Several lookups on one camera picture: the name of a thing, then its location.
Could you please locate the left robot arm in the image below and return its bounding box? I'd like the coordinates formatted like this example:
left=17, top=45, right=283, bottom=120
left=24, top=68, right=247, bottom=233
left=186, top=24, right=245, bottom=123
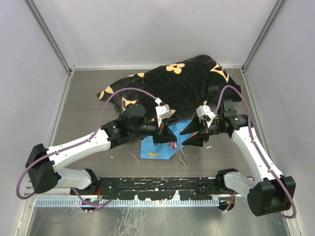
left=26, top=104, right=177, bottom=195

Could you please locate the large metal keyring with rings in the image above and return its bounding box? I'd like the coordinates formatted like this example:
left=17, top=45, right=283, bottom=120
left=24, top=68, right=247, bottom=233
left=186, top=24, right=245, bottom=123
left=168, top=142, right=187, bottom=165

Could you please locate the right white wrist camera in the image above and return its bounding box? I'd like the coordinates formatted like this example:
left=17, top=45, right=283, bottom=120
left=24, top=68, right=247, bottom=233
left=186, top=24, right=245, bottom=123
left=196, top=105, right=216, bottom=128

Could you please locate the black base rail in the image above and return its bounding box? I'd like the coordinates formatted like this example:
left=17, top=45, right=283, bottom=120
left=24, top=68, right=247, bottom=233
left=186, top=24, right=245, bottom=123
left=77, top=177, right=234, bottom=201

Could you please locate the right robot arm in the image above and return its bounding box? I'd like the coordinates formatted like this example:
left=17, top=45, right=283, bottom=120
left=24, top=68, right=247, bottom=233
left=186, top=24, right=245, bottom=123
left=180, top=99, right=296, bottom=216

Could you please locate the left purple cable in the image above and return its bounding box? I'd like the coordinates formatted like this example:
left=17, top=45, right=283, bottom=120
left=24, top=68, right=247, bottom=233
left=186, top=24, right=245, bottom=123
left=16, top=88, right=163, bottom=212

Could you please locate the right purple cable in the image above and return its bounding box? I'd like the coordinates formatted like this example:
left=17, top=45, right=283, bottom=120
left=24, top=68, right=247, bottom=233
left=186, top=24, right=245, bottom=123
left=214, top=85, right=298, bottom=219

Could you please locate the blue cartoon print cloth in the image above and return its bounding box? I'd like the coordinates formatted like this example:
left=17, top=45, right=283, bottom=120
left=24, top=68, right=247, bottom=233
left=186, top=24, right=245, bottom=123
left=140, top=119, right=196, bottom=160

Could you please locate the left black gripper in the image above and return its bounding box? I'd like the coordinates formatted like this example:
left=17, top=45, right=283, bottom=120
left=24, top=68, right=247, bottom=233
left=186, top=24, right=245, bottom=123
left=129, top=116, right=177, bottom=146

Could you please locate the purple cable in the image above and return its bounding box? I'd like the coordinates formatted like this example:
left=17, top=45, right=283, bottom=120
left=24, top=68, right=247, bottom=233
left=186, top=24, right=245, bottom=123
left=214, top=85, right=298, bottom=219
left=16, top=88, right=163, bottom=212

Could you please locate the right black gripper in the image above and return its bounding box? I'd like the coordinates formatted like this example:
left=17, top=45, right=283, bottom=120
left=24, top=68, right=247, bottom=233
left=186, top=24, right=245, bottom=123
left=180, top=113, right=224, bottom=147

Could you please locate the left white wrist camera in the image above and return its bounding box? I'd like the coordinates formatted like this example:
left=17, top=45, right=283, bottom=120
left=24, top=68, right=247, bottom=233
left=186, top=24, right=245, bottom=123
left=156, top=104, right=172, bottom=127

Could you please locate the black floral plush pillow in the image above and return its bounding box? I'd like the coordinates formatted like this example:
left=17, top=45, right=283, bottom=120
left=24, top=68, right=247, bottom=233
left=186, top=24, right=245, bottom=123
left=97, top=55, right=242, bottom=123

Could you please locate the white slotted cable duct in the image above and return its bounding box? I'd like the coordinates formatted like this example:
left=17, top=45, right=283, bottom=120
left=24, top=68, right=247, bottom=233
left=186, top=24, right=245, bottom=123
left=34, top=196, right=220, bottom=207

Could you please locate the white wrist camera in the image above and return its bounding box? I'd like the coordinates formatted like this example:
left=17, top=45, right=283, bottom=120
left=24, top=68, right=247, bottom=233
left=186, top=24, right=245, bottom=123
left=156, top=104, right=172, bottom=127
left=196, top=105, right=216, bottom=128

